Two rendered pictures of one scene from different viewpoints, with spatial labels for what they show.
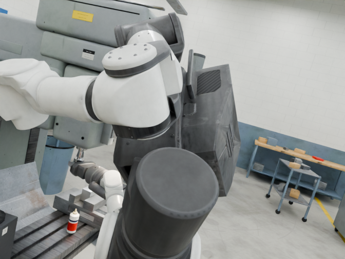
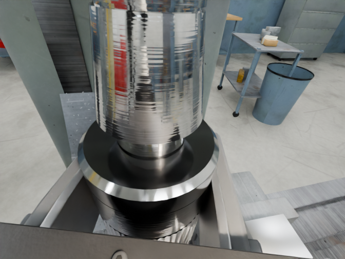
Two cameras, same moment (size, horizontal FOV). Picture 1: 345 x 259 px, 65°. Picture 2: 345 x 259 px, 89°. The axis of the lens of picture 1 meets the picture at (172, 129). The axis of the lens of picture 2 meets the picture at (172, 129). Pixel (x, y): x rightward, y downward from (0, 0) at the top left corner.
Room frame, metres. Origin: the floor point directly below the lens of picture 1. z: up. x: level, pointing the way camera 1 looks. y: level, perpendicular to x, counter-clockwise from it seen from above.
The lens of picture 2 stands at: (1.14, 0.32, 1.27)
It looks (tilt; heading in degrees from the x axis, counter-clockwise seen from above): 39 degrees down; 58
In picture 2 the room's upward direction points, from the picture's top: 5 degrees clockwise
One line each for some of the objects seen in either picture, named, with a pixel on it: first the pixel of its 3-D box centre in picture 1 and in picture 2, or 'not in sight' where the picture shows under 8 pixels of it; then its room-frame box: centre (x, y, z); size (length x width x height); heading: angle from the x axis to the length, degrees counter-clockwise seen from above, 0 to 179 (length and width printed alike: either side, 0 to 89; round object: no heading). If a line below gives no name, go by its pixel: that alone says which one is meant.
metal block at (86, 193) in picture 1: (89, 193); (267, 246); (1.30, 0.33, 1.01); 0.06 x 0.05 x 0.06; 163
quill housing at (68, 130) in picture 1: (89, 107); not in sight; (1.16, 0.37, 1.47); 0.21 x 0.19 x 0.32; 165
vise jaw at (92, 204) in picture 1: (97, 201); not in sight; (1.29, 0.27, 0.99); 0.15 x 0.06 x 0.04; 163
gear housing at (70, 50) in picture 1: (92, 56); not in sight; (1.17, 0.41, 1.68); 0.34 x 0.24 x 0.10; 75
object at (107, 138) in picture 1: (111, 119); not in sight; (1.13, 0.26, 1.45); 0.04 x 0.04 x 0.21; 75
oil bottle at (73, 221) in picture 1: (73, 220); not in sight; (1.13, 0.32, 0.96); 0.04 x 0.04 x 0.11
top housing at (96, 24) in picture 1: (104, 26); not in sight; (1.16, 0.38, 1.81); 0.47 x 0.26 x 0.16; 75
